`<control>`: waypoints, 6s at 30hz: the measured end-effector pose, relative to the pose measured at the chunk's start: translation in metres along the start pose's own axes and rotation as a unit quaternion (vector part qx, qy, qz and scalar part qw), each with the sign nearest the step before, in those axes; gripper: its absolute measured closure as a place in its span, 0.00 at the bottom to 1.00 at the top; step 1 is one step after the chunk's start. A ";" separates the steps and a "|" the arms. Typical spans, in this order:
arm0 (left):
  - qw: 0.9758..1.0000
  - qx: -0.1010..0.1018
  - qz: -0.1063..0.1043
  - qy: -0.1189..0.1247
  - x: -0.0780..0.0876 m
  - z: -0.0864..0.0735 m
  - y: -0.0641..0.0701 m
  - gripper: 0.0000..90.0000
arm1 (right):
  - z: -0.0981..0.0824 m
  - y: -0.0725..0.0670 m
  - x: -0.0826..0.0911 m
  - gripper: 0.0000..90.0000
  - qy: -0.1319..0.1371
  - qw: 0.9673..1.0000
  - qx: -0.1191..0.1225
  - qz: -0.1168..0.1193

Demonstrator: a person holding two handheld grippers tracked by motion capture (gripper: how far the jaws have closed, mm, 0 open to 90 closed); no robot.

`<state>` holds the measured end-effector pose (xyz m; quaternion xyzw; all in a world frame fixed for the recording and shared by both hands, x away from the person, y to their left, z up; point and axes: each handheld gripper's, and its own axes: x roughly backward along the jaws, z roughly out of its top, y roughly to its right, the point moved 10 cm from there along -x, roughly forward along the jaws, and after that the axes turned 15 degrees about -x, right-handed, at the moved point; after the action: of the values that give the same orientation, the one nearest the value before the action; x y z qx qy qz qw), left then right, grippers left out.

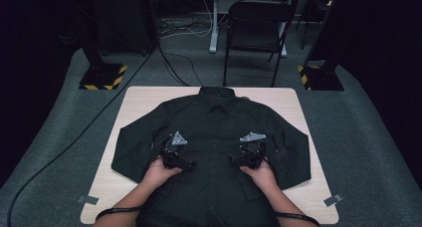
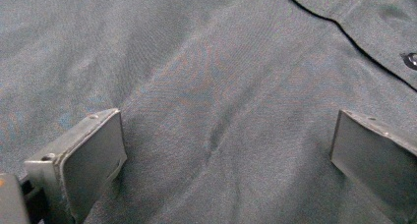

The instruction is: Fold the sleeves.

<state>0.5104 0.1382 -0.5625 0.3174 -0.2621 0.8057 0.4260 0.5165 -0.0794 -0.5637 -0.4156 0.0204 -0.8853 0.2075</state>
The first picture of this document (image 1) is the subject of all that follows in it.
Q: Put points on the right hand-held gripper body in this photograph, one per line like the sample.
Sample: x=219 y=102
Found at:
x=253 y=155

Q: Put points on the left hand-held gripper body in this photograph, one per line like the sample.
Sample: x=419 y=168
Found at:
x=172 y=152

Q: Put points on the black button-up shirt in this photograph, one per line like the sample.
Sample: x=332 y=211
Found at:
x=212 y=127

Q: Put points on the person's right hand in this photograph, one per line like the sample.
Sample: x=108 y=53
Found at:
x=263 y=177

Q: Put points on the person's left hand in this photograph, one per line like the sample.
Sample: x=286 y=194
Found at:
x=157 y=174

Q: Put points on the grey tape piece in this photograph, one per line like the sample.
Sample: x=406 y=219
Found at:
x=88 y=199
x=332 y=200

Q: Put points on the black stand with striped base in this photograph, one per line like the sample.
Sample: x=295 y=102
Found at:
x=323 y=79
x=101 y=76

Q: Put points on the black folding chair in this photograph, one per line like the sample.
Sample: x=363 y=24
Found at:
x=255 y=13

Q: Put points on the white desk frame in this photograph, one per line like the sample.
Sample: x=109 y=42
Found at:
x=214 y=38

